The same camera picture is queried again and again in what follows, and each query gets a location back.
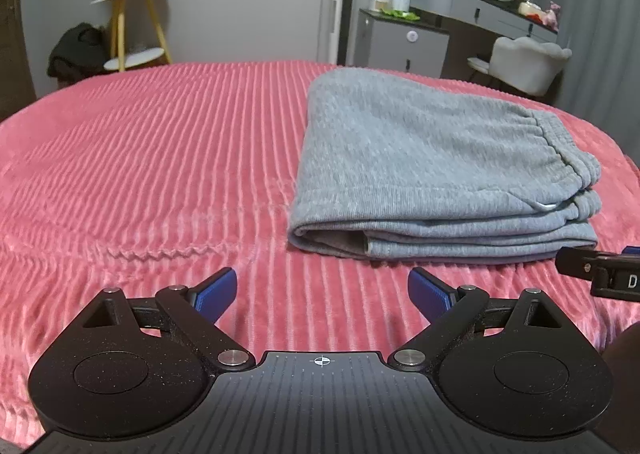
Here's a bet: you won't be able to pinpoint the grey bedside cabinet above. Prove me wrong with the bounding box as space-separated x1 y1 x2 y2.
352 8 452 80

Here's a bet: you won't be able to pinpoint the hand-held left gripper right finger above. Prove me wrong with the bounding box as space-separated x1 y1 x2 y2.
392 267 560 375

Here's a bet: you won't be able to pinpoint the person's right forearm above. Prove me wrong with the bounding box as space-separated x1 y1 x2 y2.
600 323 640 454

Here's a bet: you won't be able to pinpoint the pink ribbed blanket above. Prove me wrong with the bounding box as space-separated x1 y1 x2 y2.
0 60 640 451

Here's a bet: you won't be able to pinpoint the dark wooden door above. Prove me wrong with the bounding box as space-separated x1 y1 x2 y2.
0 0 37 108

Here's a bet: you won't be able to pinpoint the black bag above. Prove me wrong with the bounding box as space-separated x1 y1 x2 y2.
47 22 109 86

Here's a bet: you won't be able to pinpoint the yellow-legged side table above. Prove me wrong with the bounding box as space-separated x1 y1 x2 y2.
90 0 174 74

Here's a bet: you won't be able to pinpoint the grey pants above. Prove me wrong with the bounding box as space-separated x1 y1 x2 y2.
287 67 603 265

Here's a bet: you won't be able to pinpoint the grey vanity desk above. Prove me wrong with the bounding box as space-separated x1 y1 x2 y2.
412 0 559 81

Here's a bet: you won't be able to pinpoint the grey curtain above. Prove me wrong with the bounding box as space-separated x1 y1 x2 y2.
539 0 640 157

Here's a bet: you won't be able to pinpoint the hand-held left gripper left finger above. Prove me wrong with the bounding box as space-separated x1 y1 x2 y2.
82 267 253 375

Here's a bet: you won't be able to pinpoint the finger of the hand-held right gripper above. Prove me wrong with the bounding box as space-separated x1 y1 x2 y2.
555 245 640 280

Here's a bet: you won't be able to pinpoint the grey upholstered chair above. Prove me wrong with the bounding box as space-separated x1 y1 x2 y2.
467 35 573 98

